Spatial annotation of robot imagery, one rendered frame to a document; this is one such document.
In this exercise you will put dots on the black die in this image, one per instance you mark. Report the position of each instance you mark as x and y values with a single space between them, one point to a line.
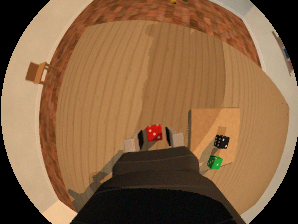
221 141

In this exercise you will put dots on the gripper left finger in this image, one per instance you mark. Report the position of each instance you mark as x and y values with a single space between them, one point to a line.
134 143

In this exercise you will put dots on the red die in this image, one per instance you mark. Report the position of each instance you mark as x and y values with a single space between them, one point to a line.
154 132

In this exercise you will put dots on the orange flat mat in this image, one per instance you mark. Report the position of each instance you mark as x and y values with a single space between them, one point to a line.
205 125

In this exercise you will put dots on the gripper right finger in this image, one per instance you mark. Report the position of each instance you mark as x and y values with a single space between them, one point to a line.
177 138

